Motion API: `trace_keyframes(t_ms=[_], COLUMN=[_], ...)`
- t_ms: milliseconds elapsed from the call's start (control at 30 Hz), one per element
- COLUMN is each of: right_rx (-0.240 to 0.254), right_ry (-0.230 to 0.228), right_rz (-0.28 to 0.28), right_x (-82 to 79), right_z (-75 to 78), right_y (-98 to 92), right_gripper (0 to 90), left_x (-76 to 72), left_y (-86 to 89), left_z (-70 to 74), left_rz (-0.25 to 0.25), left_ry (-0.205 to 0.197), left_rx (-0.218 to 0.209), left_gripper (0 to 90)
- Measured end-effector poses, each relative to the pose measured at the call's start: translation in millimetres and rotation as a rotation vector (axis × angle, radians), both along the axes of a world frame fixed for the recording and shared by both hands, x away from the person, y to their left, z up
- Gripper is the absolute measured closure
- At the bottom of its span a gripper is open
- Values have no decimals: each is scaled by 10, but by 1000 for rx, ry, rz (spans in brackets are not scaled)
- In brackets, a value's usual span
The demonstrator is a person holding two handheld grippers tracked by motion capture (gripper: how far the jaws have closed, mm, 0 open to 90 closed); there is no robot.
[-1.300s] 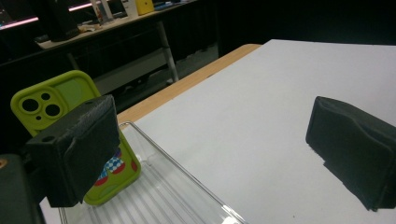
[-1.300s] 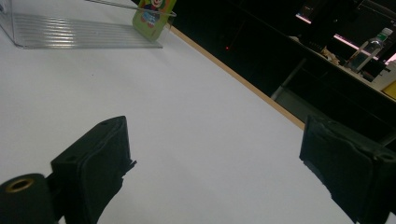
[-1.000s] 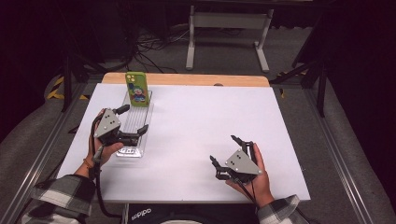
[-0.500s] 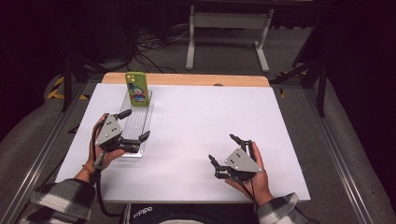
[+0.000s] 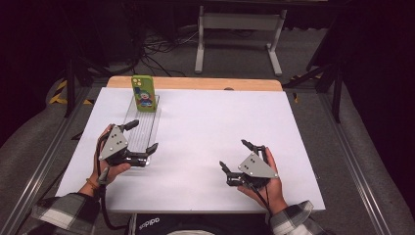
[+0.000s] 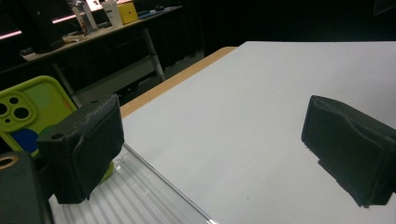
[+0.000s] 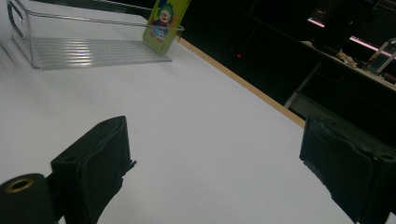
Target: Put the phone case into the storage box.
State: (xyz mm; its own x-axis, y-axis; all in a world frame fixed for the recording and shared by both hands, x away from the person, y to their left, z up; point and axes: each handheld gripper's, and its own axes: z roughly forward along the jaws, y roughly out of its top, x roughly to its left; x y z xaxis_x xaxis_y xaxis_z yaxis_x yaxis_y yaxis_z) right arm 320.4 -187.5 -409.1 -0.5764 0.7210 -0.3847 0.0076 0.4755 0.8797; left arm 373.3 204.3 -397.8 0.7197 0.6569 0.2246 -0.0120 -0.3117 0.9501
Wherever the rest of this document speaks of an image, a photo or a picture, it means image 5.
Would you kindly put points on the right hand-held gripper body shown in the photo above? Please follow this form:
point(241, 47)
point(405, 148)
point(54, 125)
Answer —
point(256, 168)

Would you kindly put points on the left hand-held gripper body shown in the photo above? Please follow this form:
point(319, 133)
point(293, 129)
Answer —
point(114, 143)

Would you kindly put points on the clear plastic tray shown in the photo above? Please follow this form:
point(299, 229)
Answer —
point(143, 130)

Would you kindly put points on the green cartoon phone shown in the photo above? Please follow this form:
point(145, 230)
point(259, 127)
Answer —
point(144, 93)

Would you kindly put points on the person's left hand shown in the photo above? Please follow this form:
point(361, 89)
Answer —
point(111, 172)

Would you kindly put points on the person's right hand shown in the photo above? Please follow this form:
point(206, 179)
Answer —
point(275, 192)

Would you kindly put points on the person's black clothing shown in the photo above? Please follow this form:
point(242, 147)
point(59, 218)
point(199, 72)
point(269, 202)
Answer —
point(202, 223)

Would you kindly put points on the black metal stand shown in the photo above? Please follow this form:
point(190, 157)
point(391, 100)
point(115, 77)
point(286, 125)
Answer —
point(70, 88)
point(336, 94)

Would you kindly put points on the aluminium rail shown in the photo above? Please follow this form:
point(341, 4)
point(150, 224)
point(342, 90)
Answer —
point(36, 176)
point(354, 163)

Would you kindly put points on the white metal stand frame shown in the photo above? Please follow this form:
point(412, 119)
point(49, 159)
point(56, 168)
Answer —
point(239, 21)

